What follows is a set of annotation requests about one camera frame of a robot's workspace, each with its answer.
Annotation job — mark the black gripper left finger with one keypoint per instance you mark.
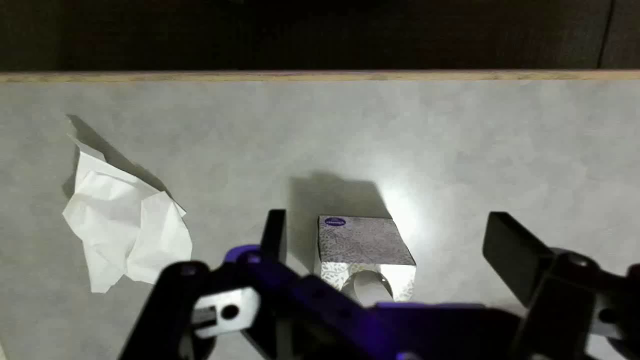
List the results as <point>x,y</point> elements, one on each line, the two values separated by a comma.
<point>200,312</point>

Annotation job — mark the crumpled white tissue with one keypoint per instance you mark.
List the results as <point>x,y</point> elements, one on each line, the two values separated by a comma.
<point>121,220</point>

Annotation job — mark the patterned cube tissue box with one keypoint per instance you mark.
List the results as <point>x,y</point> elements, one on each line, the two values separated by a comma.
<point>360,241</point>

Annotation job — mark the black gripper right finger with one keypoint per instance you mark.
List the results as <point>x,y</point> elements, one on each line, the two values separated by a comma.
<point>566,300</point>

